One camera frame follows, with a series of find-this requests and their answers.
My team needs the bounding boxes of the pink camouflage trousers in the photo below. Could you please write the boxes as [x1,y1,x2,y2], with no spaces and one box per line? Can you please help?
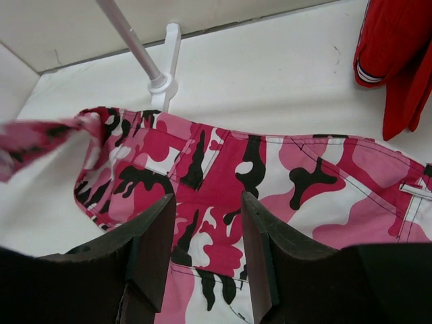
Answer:
[1,107,431,323]

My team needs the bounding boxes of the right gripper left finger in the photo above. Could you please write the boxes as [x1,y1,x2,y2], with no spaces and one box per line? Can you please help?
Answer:
[1,194,176,323]

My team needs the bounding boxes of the red shorts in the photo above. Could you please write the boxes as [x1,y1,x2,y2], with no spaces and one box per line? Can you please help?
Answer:
[353,0,431,140]

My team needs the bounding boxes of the white clothes rack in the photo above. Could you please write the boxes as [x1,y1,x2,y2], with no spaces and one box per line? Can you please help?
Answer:
[96,0,182,113]

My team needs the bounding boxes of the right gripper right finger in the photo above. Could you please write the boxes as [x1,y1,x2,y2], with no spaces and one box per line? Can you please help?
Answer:
[241,192,431,323]

